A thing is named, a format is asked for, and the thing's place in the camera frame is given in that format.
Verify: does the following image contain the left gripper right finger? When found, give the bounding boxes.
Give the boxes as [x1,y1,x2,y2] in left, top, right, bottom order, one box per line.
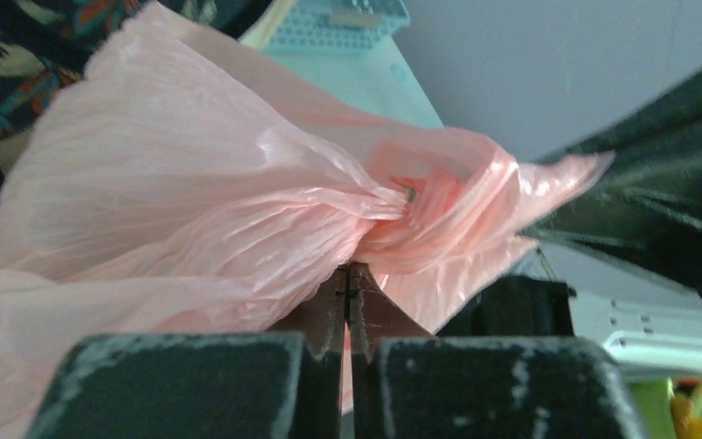
[346,264,645,438]

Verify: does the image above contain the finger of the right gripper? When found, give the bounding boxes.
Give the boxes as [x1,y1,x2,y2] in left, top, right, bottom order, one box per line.
[524,69,702,300]

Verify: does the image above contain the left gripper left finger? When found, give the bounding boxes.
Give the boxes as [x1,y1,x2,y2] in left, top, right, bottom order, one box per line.
[27,268,346,438]

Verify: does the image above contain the pink plastic grocery bag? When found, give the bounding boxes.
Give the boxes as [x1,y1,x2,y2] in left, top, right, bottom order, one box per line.
[0,3,612,438]

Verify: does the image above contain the beige canvas tote bag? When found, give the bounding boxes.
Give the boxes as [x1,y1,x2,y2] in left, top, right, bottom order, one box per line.
[0,0,298,213]

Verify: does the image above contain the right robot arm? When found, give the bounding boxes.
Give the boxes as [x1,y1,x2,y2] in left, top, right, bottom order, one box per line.
[441,70,702,381]

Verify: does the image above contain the light blue fruit basket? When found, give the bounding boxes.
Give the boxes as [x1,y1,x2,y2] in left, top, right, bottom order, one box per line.
[265,0,410,55]

